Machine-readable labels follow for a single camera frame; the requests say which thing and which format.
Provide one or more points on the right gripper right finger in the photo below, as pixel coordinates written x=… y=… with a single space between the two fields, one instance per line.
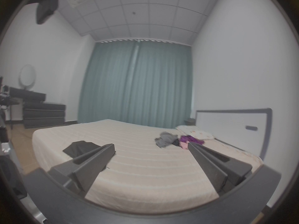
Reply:
x=208 y=164

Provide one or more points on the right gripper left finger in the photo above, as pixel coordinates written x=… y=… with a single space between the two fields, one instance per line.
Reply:
x=93 y=167

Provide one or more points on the black T-shirt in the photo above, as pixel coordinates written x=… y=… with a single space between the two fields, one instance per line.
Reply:
x=79 y=148

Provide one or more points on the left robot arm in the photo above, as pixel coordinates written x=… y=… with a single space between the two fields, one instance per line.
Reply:
x=4 y=99

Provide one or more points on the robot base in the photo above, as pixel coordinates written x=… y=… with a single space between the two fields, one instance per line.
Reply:
x=11 y=178

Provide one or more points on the bed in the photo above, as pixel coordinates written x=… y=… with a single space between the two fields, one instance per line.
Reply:
x=144 y=171

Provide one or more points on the pink garment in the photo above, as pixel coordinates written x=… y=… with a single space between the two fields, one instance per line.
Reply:
x=184 y=145

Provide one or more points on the purple garment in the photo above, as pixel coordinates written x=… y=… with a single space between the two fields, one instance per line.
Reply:
x=186 y=139

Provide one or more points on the white printed pillow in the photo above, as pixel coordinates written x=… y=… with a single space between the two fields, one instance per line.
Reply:
x=198 y=132

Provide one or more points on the black shiny garment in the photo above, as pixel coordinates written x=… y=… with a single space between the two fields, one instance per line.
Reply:
x=175 y=143

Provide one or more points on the grey bedside table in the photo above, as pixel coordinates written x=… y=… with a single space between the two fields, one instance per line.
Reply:
x=189 y=121

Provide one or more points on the grey garment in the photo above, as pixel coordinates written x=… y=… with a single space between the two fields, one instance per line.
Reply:
x=167 y=139

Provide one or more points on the blue-green curtain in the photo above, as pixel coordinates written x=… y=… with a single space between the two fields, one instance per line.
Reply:
x=163 y=85
x=107 y=85

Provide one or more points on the dark dressing table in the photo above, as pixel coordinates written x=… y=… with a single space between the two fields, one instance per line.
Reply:
x=28 y=94

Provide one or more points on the round white mirror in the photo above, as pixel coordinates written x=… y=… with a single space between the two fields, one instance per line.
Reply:
x=27 y=76

